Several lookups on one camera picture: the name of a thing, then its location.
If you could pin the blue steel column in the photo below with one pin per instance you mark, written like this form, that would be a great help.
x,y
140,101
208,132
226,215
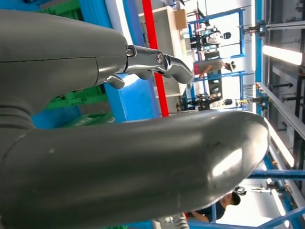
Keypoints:
x,y
258,63

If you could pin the blue steel beams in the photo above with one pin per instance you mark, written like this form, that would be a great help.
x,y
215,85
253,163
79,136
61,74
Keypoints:
x,y
274,174

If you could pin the green plastic crate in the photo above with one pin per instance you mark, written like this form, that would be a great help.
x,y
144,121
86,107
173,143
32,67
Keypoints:
x,y
62,9
71,98

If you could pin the ceiling light strip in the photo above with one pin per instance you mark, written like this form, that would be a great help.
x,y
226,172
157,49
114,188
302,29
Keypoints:
x,y
281,145
281,54

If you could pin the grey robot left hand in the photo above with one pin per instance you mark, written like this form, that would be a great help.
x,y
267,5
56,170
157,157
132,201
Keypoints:
x,y
119,173

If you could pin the white humanoid robot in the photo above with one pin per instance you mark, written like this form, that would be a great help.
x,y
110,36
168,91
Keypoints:
x,y
213,38
217,104

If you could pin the blue rack frame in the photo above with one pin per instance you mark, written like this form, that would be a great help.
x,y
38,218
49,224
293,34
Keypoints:
x,y
242,31

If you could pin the person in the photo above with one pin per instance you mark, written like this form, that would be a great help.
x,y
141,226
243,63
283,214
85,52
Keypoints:
x,y
211,66
214,210

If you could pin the white desk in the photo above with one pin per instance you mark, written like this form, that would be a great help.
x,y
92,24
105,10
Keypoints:
x,y
166,34

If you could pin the white plastic panel part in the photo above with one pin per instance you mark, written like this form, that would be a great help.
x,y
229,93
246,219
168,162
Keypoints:
x,y
117,15

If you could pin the small cardboard box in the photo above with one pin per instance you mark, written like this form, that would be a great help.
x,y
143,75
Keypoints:
x,y
181,19

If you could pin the red barrier tape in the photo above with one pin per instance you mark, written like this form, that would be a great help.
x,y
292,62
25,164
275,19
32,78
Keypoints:
x,y
148,25

